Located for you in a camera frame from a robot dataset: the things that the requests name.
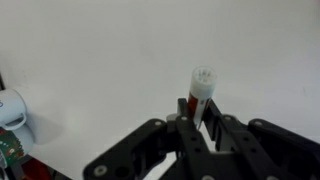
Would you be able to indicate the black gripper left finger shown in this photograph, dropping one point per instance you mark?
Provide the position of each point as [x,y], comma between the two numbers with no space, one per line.
[150,150]

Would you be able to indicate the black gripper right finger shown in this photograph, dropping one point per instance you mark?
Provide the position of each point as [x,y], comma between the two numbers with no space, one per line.
[260,150]

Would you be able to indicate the red and white marker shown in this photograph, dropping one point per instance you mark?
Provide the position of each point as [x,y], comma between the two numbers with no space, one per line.
[202,85]

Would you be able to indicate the white mug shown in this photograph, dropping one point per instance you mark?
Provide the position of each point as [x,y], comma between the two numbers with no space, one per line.
[11,106]

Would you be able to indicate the red object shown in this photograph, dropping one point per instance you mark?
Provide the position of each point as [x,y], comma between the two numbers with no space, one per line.
[35,170]

